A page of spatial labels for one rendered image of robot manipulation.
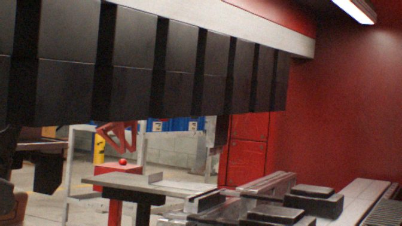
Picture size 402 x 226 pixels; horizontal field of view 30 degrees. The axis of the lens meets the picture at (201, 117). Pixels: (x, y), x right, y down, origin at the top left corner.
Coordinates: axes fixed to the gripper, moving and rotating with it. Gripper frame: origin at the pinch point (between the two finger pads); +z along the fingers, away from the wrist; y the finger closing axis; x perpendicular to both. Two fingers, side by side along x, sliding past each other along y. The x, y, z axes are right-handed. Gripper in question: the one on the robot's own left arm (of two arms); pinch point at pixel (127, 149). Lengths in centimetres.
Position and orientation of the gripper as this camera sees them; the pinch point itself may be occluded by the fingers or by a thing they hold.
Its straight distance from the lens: 177.3
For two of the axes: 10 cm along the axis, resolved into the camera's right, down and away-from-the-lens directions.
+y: 3.5, -0.2, 9.4
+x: -8.6, 4.0, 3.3
